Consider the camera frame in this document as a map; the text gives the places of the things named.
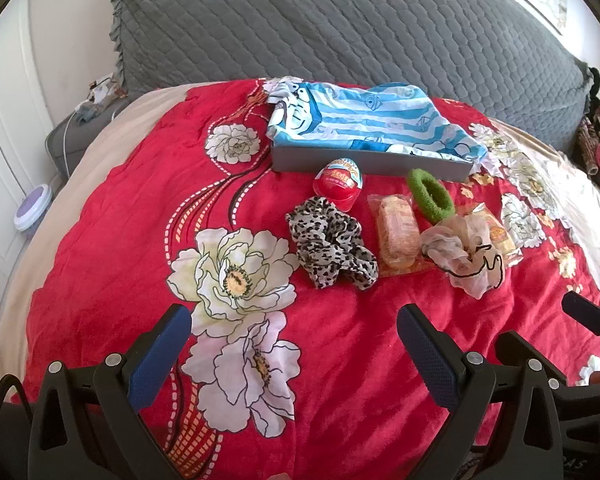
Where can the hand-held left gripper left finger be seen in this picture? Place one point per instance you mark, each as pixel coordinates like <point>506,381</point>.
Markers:
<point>160,355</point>

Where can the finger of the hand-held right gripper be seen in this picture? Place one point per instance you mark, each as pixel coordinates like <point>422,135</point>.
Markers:
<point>512,347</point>
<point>580,307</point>

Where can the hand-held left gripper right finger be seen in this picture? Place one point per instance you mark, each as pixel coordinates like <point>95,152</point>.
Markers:
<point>427,355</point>

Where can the beige sheer scrunchie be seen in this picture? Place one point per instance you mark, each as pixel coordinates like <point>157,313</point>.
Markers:
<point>460,257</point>

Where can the yellow snack packet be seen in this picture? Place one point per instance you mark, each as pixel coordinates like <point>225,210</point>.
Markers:
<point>501,235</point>

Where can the clear bread packet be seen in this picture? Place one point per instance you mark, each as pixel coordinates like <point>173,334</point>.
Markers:
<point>395,232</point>

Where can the leopard print scrunchie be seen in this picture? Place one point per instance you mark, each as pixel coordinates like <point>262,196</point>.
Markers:
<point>325,240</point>

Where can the green scrunchie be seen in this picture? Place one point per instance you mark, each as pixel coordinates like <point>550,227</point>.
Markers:
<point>417,186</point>

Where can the red egg-shaped toy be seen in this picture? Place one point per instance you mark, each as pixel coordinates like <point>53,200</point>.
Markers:
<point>337,186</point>

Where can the red floral blanket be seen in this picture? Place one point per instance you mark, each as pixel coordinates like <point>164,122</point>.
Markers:
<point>130,240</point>

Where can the white container with purple lid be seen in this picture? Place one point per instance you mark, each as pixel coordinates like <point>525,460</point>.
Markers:
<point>32,207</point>

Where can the grey bedside stand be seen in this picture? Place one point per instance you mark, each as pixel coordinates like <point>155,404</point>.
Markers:
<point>80,135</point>

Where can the grey box with Doraemon cloth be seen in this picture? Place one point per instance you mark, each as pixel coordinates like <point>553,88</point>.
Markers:
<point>380,110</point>

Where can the small clutter on bedside stand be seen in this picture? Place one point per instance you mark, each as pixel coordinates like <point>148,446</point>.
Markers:
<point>100,95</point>

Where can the grey quilted pillow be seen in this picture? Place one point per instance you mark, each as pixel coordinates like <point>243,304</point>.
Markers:
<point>330,25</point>

